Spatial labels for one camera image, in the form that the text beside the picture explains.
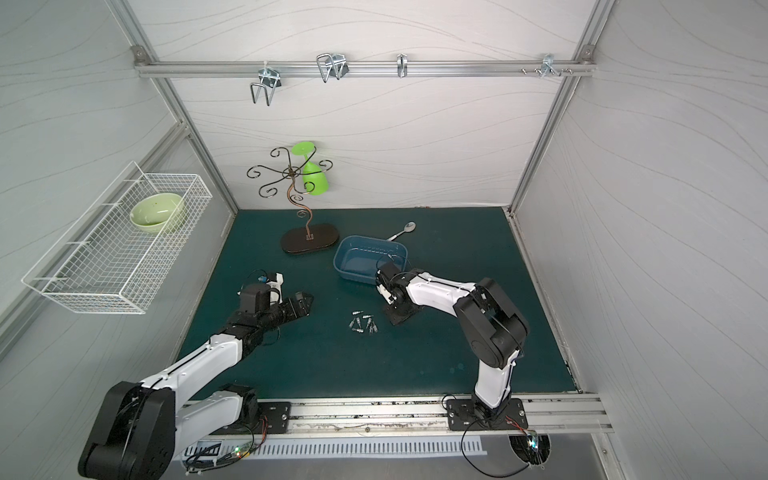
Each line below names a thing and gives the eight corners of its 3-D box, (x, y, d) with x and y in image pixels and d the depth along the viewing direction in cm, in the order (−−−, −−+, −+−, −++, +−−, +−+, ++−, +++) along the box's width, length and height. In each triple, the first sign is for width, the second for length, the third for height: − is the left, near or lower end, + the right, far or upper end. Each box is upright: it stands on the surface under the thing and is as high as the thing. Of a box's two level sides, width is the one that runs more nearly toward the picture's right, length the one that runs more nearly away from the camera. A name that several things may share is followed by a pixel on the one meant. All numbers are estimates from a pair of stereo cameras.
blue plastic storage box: (333, 285, 101) (329, 274, 96) (338, 247, 112) (336, 235, 107) (408, 285, 101) (409, 274, 96) (406, 247, 112) (407, 235, 107)
